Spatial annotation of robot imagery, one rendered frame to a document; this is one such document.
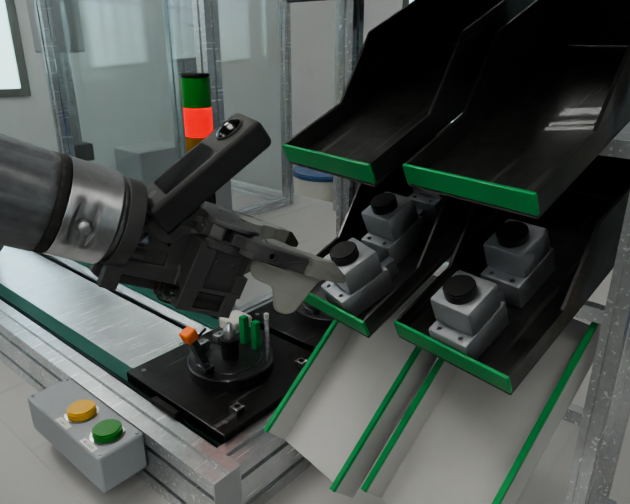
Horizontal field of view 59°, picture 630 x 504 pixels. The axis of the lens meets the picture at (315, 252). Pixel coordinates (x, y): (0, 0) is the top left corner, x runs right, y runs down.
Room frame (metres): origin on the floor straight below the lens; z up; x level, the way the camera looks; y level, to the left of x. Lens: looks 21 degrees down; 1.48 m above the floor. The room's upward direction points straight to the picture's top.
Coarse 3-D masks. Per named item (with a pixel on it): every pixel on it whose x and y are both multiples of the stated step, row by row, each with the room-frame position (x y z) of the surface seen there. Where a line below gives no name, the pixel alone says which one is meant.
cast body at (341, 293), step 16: (352, 240) 0.56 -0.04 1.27; (336, 256) 0.53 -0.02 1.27; (352, 256) 0.53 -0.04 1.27; (368, 256) 0.53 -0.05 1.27; (352, 272) 0.52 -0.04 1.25; (368, 272) 0.53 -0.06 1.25; (384, 272) 0.54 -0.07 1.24; (336, 288) 0.54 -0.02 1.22; (352, 288) 0.52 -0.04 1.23; (368, 288) 0.53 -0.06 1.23; (384, 288) 0.55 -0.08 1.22; (336, 304) 0.54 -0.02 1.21; (352, 304) 0.52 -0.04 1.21; (368, 304) 0.54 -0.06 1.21
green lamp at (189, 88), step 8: (184, 80) 0.97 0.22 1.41; (192, 80) 0.97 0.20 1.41; (200, 80) 0.97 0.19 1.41; (208, 80) 0.99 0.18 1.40; (184, 88) 0.98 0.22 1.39; (192, 88) 0.97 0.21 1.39; (200, 88) 0.97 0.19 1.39; (208, 88) 0.99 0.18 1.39; (184, 96) 0.98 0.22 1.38; (192, 96) 0.97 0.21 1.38; (200, 96) 0.97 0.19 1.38; (208, 96) 0.98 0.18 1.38; (184, 104) 0.98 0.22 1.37; (192, 104) 0.97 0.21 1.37; (200, 104) 0.97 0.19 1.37; (208, 104) 0.98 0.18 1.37
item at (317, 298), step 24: (360, 192) 0.66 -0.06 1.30; (408, 192) 0.72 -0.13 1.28; (360, 216) 0.67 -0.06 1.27; (456, 216) 0.58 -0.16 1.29; (336, 240) 0.64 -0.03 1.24; (360, 240) 0.66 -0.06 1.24; (432, 240) 0.56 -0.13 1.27; (456, 240) 0.59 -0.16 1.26; (408, 264) 0.59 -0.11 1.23; (432, 264) 0.56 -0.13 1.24; (408, 288) 0.54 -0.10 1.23; (336, 312) 0.53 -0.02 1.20; (384, 312) 0.51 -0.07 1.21
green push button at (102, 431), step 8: (96, 424) 0.63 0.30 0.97; (104, 424) 0.63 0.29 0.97; (112, 424) 0.63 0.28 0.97; (120, 424) 0.64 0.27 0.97; (96, 432) 0.62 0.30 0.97; (104, 432) 0.62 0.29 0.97; (112, 432) 0.62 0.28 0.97; (120, 432) 0.62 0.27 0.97; (96, 440) 0.61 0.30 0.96; (104, 440) 0.61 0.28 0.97; (112, 440) 0.61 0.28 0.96
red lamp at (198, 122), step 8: (184, 112) 0.98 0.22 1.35; (192, 112) 0.97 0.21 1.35; (200, 112) 0.97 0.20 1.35; (208, 112) 0.98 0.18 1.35; (184, 120) 0.98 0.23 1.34; (192, 120) 0.97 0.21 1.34; (200, 120) 0.97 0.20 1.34; (208, 120) 0.98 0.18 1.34; (184, 128) 0.99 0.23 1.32; (192, 128) 0.97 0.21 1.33; (200, 128) 0.97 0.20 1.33; (208, 128) 0.98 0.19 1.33; (192, 136) 0.97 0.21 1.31; (200, 136) 0.97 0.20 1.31
